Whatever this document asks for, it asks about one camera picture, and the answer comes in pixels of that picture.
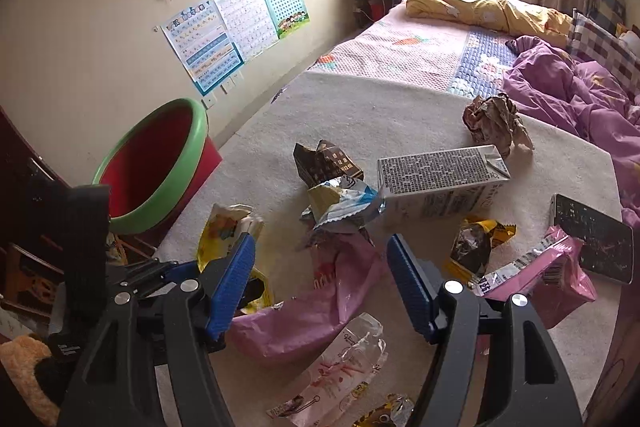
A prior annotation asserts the yellow bear snack bag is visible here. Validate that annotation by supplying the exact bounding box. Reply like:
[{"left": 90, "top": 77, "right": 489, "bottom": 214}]
[{"left": 196, "top": 204, "right": 274, "bottom": 314}]

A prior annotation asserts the yellow black candy wrapper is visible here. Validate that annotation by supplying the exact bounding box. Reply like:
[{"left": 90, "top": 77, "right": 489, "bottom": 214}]
[{"left": 445, "top": 216, "right": 518, "bottom": 284}]

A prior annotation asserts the large pink plastic bag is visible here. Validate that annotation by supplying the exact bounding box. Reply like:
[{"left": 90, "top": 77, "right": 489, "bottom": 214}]
[{"left": 226, "top": 233, "right": 384, "bottom": 365}]

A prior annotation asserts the pink white clear wrapper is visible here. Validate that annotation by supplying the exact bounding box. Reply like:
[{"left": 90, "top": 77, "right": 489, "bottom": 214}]
[{"left": 266, "top": 313, "right": 387, "bottom": 426}]

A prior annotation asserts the white milk carton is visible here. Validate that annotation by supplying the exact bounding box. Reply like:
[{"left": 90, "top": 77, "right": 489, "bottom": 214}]
[{"left": 376, "top": 145, "right": 511, "bottom": 225}]

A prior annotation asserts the blue white snack bag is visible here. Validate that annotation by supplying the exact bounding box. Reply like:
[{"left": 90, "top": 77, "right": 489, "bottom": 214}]
[{"left": 299, "top": 176, "right": 385, "bottom": 234}]

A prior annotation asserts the pink snack bag with barcode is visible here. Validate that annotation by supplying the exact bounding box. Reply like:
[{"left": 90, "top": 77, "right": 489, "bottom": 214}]
[{"left": 469, "top": 225, "right": 598, "bottom": 329}]

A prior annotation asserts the dark brown chocolate wrapper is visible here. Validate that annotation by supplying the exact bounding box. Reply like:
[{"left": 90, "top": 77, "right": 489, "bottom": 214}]
[{"left": 293, "top": 140, "right": 364, "bottom": 188}]

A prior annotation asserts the brown paper wrapper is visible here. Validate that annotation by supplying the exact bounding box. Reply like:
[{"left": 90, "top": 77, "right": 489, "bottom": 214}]
[{"left": 462, "top": 93, "right": 535, "bottom": 158}]

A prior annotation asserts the person left hand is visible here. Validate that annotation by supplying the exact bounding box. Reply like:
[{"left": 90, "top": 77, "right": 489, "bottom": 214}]
[{"left": 1, "top": 335, "right": 60, "bottom": 426}]

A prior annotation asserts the beige fleece mat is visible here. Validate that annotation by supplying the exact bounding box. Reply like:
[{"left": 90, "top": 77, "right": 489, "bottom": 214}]
[{"left": 158, "top": 72, "right": 623, "bottom": 426}]

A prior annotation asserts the small yellow foil wrapper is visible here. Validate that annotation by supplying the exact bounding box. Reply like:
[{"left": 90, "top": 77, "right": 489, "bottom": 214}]
[{"left": 352, "top": 393, "right": 414, "bottom": 427}]

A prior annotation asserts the red bin with green rim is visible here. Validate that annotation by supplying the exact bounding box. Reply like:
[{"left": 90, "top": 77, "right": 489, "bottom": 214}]
[{"left": 92, "top": 98, "right": 222, "bottom": 235}]

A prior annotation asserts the dark wooden door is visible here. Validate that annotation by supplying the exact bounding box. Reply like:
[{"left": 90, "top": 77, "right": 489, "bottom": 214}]
[{"left": 1, "top": 109, "right": 65, "bottom": 262}]

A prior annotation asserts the smartphone on mat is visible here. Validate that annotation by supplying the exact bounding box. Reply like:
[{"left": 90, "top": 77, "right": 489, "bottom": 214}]
[{"left": 551, "top": 194, "right": 634, "bottom": 285}]

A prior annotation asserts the purple crumpled duvet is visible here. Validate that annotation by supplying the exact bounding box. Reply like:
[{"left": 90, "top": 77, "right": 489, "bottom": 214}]
[{"left": 503, "top": 36, "right": 639, "bottom": 229}]

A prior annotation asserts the small red bucket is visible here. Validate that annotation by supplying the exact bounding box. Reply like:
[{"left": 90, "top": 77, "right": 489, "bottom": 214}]
[{"left": 368, "top": 0, "right": 386, "bottom": 22}]

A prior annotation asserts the yellow rolled duvet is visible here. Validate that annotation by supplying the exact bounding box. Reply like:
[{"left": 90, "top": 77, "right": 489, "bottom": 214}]
[{"left": 406, "top": 0, "right": 572, "bottom": 48}]

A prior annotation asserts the checkered pillow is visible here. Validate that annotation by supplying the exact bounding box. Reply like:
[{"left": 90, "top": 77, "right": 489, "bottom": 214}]
[{"left": 566, "top": 10, "right": 639, "bottom": 98}]

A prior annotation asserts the striped blue pillow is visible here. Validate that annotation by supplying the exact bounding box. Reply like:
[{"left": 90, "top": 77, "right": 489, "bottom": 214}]
[{"left": 588, "top": 0, "right": 626, "bottom": 37}]

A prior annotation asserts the blue pinyin wall poster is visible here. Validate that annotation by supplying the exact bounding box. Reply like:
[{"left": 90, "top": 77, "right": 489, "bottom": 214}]
[{"left": 160, "top": 0, "right": 244, "bottom": 95}]

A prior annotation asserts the white chart wall poster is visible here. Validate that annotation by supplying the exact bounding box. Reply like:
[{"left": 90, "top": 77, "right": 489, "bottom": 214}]
[{"left": 214, "top": 0, "right": 279, "bottom": 62}]

